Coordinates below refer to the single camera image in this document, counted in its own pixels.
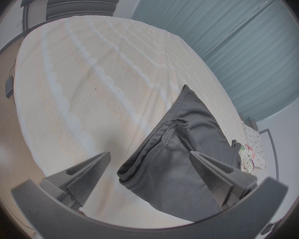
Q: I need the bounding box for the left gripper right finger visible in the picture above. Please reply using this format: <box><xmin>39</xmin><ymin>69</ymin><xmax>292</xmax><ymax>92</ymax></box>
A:
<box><xmin>190</xmin><ymin>150</ymin><xmax>258</xmax><ymax>206</ymax></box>

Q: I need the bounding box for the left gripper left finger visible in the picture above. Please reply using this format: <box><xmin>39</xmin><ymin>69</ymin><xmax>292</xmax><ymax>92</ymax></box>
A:
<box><xmin>41</xmin><ymin>151</ymin><xmax>112</xmax><ymax>207</ymax></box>

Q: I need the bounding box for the black T-shirt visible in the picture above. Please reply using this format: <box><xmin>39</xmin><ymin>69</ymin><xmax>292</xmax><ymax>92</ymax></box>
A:
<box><xmin>117</xmin><ymin>84</ymin><xmax>242</xmax><ymax>222</ymax></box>

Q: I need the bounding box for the white printed pyjama garment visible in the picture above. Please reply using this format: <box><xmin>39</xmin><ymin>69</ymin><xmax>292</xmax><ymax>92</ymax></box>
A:
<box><xmin>238</xmin><ymin>143</ymin><xmax>254</xmax><ymax>174</ymax></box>

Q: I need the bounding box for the white printed pillow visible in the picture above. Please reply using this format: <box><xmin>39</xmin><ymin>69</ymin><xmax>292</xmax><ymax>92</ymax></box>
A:
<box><xmin>243</xmin><ymin>123</ymin><xmax>267</xmax><ymax>170</ymax></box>

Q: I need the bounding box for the grey bedside table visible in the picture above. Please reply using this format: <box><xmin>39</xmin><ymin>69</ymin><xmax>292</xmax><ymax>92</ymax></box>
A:
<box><xmin>239</xmin><ymin>112</ymin><xmax>258</xmax><ymax>132</ymax></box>

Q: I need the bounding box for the bed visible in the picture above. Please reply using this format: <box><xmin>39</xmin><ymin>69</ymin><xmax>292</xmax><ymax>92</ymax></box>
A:
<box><xmin>15</xmin><ymin>15</ymin><xmax>280</xmax><ymax>227</ymax></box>

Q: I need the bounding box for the blue-green curtain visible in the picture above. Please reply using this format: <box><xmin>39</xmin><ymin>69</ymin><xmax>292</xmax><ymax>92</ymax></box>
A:
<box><xmin>202</xmin><ymin>0</ymin><xmax>299</xmax><ymax>122</ymax></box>
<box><xmin>131</xmin><ymin>0</ymin><xmax>277</xmax><ymax>58</ymax></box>

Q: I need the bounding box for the black power adapter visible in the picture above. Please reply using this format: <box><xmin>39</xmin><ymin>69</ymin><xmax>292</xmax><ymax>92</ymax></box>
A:
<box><xmin>4</xmin><ymin>75</ymin><xmax>14</xmax><ymax>99</ymax></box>

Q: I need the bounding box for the black chest of drawers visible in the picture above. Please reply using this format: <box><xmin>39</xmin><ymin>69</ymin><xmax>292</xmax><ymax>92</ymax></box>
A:
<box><xmin>20</xmin><ymin>0</ymin><xmax>120</xmax><ymax>30</ymax></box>

